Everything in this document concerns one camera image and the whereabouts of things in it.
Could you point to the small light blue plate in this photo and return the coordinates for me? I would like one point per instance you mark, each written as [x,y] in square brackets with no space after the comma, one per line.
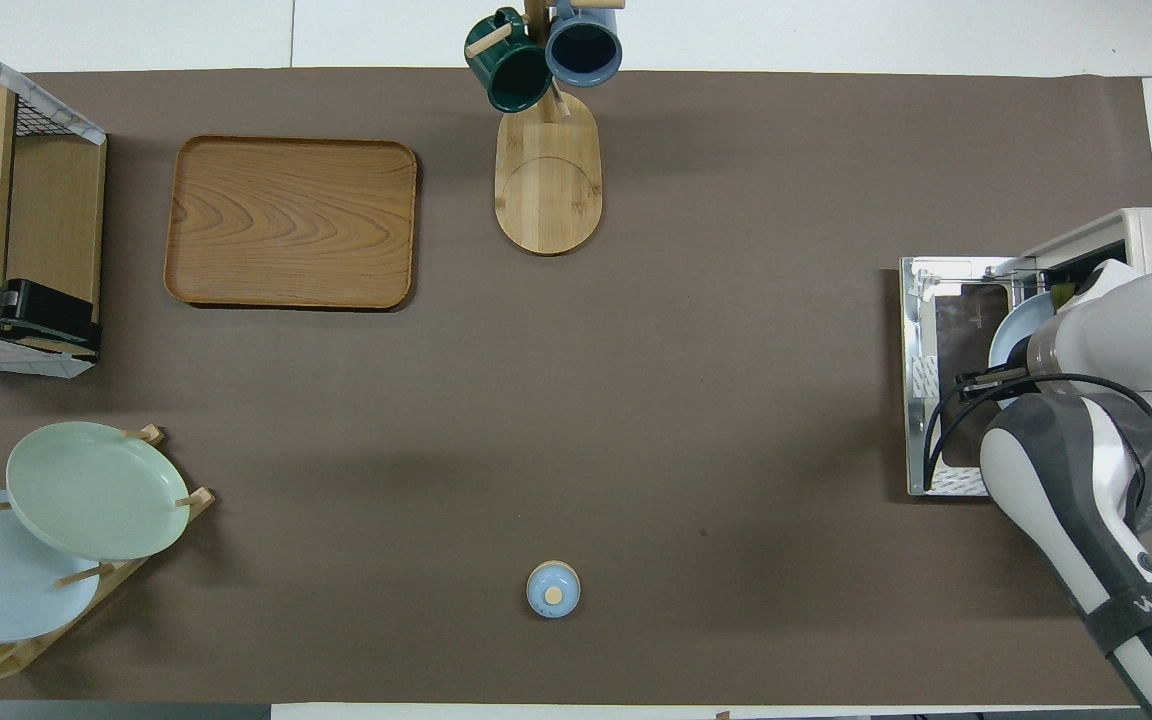
[1016,330]

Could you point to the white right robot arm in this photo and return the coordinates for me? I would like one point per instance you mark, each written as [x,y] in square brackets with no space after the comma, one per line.
[1066,500]

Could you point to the pale green plate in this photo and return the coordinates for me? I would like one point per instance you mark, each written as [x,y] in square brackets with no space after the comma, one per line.
[96,490]

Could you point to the white crumpled shelf wrap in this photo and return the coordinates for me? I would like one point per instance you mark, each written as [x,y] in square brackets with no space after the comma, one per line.
[36,100]

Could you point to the wooden plate rack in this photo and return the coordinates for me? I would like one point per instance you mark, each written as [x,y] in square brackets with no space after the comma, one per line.
[128,577]

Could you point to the wooden serving tray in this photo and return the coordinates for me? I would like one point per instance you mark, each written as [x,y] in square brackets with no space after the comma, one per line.
[291,222]

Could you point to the wooden mug tree stand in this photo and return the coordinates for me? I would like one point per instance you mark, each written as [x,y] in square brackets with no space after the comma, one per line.
[547,190]

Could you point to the dark green mug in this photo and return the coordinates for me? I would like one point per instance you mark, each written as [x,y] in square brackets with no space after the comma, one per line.
[511,75]

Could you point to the brown table mat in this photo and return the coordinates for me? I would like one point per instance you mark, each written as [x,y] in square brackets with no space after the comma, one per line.
[636,400]

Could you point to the blue mug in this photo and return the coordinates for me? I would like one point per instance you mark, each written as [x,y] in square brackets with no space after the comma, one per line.
[584,50]

